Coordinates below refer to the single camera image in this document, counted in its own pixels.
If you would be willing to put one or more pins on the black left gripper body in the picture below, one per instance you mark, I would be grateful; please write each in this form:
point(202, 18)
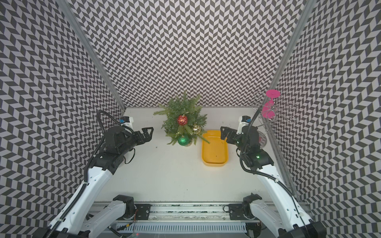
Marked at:
point(137, 139)

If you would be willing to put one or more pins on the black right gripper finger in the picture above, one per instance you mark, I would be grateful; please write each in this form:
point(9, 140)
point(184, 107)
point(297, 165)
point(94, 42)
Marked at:
point(224, 134)
point(230, 129)

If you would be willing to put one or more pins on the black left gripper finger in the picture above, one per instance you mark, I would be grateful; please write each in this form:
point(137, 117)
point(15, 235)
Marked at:
point(147, 129)
point(148, 136)

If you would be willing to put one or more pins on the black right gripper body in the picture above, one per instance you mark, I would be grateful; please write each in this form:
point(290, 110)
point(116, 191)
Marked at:
point(235, 139)

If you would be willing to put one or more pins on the gold ball ornament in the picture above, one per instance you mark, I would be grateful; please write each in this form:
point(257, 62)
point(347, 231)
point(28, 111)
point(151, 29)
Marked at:
point(196, 129)

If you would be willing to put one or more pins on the green glitter ball ornament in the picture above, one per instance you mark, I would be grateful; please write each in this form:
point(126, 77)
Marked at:
point(184, 140)

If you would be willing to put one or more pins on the red glitter ball ornament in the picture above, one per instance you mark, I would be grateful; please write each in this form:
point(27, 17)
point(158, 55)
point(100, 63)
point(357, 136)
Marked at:
point(182, 120)

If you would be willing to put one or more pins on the small green christmas tree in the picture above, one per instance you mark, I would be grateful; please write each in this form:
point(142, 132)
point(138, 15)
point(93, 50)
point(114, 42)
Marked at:
point(182, 105)

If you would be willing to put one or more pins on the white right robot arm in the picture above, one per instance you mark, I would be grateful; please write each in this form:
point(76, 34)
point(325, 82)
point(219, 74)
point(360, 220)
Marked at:
point(290, 220)

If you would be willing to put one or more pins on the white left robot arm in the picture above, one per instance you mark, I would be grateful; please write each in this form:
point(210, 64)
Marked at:
point(118, 139)

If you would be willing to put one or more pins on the yellow plastic tray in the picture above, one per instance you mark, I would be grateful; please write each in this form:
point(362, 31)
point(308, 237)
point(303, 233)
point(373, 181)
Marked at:
point(214, 153)

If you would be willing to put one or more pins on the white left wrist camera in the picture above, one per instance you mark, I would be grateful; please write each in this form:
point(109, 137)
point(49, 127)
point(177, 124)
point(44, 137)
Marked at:
point(127, 121)

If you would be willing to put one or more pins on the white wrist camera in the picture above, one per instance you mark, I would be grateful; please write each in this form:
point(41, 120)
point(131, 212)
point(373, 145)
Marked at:
point(127, 121)
point(243, 121)

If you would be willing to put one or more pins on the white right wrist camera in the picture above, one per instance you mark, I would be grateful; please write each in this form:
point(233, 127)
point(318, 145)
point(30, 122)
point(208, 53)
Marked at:
point(243, 121)

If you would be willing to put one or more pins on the metal base rail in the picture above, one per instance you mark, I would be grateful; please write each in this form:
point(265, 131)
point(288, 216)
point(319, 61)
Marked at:
point(186, 211)

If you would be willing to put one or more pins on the white slotted cable duct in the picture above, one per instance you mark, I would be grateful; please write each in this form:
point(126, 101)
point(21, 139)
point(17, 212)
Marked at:
point(182, 228)

